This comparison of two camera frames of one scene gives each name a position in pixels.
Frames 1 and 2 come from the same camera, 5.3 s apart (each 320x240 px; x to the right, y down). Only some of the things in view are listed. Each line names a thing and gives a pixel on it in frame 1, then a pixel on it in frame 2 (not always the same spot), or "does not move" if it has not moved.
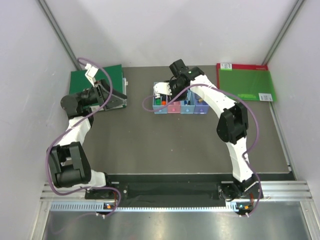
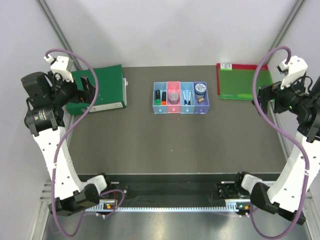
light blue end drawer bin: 155,107 does not move
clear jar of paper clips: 177,84 -> 173,97
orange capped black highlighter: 164,99 does not move
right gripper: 184,96 -> 268,91
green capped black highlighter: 158,101 does not move
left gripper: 101,91 -> 85,96
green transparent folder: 248,85 does not move
